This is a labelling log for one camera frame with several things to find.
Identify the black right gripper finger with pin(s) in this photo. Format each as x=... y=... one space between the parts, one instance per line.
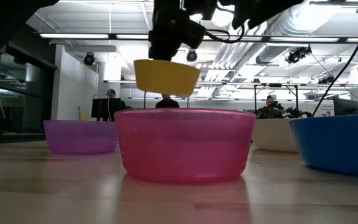
x=162 y=51

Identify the yellow plastic bowl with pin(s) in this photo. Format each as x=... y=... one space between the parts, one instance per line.
x=166 y=77

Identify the pink translucent plastic bowl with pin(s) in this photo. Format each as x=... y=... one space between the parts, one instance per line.
x=185 y=146

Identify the purple translucent plastic bowl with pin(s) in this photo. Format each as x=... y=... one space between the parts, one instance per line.
x=79 y=137

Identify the blue plastic bowl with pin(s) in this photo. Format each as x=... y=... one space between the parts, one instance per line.
x=337 y=146

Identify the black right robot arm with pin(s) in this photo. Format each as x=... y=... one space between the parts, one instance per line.
x=259 y=9

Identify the black ceiling spot lamp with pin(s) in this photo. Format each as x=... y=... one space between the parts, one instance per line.
x=297 y=55
x=89 y=59
x=191 y=56

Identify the long ceiling light strip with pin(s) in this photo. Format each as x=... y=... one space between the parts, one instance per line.
x=132 y=36
x=73 y=36
x=303 y=39

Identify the person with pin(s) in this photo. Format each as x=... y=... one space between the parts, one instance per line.
x=269 y=112
x=111 y=92
x=166 y=104

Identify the black computer monitor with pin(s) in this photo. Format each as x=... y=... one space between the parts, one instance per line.
x=345 y=107
x=102 y=109

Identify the yellow bottle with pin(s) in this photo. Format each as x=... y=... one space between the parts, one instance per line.
x=82 y=115

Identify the white plastic bowl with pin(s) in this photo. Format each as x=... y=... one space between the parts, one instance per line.
x=273 y=135

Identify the black metal rack frame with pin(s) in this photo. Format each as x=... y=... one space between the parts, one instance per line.
x=255 y=96

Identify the silver ventilation duct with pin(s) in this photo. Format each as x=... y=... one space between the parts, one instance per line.
x=272 y=53

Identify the black aluminium table frame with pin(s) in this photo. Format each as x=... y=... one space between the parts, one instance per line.
x=17 y=137

